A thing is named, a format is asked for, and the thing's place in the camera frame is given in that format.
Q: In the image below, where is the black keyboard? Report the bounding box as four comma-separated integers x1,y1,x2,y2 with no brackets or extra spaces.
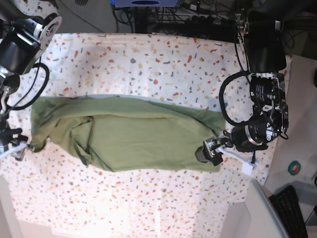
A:
269,185,308,238

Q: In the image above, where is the blue white box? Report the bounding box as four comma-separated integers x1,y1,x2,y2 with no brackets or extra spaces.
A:
110,0,184,7

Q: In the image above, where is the green tape roll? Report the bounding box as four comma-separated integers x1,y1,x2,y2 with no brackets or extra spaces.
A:
288,161,301,176

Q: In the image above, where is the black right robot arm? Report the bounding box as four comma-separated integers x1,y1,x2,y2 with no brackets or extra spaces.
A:
0,0,62,161

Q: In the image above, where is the green t-shirt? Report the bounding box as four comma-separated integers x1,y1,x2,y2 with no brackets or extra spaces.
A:
31,97,225,172

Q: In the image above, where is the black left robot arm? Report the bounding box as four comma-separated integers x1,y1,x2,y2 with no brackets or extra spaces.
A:
195,0,289,166

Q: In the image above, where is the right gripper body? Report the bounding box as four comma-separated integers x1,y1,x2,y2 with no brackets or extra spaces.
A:
0,127,28,151

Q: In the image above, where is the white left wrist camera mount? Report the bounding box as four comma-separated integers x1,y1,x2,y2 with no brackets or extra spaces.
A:
216,146,258,176

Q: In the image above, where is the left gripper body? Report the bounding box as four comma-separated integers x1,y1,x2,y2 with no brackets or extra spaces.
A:
223,122,274,152

